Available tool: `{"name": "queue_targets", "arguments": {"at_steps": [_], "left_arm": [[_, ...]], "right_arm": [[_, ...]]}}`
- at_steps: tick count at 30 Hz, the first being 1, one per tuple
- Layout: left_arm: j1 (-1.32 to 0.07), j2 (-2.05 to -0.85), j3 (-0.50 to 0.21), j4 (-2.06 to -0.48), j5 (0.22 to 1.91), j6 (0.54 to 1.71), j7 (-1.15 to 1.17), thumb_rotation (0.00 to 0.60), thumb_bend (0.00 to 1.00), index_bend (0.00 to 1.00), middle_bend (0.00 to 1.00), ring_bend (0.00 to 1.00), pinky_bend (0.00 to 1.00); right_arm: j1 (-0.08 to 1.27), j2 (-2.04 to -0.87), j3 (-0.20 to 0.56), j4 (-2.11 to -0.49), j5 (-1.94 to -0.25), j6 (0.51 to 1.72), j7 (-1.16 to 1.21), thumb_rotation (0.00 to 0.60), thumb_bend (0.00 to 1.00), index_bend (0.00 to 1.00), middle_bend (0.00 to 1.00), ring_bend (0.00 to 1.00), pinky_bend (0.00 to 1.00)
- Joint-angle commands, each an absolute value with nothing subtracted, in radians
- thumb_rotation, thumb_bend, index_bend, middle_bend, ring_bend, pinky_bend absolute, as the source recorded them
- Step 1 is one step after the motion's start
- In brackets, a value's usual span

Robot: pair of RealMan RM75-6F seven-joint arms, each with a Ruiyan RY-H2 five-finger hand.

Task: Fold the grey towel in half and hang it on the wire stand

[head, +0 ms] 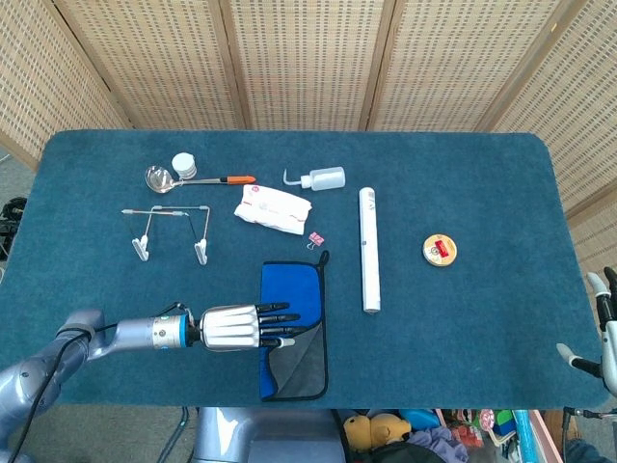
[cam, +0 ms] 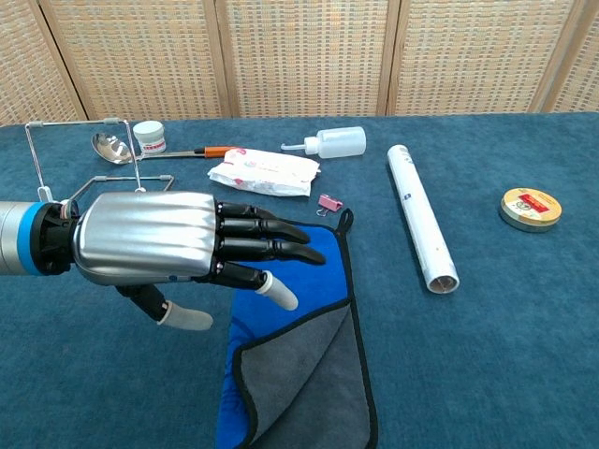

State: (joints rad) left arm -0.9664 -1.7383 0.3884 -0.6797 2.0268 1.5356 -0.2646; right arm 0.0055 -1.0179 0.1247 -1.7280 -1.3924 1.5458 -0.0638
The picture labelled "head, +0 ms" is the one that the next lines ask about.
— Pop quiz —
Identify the silver and black left robot hand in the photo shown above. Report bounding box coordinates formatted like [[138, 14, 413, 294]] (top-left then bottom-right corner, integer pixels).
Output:
[[196, 301, 310, 353]]

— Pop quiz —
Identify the blue microfiber cloth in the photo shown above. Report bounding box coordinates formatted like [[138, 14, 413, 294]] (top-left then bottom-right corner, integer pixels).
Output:
[[258, 249, 331, 403]]

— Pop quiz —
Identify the grey-blue robot torso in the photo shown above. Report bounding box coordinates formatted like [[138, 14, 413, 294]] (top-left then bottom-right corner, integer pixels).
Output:
[[192, 407, 346, 463]]

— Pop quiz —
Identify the white wet wipes packet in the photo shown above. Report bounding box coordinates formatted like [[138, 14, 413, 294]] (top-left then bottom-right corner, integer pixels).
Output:
[[233, 183, 313, 237]]

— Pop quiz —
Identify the white paper roll tube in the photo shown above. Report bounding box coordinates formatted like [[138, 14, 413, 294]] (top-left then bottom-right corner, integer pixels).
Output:
[[358, 186, 383, 314]]

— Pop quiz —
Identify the small white plastic jar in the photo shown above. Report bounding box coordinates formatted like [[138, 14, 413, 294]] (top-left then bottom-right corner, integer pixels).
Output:
[[172, 151, 199, 177]]

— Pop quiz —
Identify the white plastic wash bottle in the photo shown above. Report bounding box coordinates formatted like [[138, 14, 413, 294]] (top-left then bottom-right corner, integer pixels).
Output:
[[282, 166, 347, 192]]

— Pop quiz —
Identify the yellow plush toy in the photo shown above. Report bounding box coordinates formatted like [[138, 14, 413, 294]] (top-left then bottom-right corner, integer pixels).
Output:
[[342, 412, 414, 452]]

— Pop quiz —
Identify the round yellow tin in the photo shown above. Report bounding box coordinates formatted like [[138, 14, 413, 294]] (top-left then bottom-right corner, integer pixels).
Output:
[[422, 233, 458, 267]]

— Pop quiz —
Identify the purple cloth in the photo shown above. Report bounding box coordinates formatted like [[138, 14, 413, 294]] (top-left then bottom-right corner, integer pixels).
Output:
[[409, 426, 469, 462]]

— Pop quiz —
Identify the black equipment on floor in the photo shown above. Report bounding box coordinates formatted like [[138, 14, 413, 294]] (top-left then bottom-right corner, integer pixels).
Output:
[[0, 196, 28, 261]]

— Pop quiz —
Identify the blue carpet table cover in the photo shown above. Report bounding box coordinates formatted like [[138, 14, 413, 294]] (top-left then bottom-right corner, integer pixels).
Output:
[[0, 128, 612, 411]]

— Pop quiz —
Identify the woven bamboo folding screen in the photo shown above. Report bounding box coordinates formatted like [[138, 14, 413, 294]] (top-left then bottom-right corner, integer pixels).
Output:
[[0, 0, 617, 281]]

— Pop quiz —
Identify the blue foam cylinder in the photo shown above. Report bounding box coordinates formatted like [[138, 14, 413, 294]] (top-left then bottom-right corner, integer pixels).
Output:
[[513, 409, 539, 463]]

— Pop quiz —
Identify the pink board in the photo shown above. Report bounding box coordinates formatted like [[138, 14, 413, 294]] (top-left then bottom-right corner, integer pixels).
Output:
[[528, 409, 565, 463]]

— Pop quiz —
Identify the folding metal wire stand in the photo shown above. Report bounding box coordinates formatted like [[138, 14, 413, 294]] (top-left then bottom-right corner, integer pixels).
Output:
[[121, 204, 211, 266]]

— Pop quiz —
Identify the steel ladle with orange handle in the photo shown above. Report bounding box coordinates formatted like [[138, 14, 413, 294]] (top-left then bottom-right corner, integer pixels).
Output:
[[144, 165, 257, 195]]

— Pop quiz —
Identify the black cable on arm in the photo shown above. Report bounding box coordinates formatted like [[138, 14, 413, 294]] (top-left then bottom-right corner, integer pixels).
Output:
[[7, 301, 199, 463]]

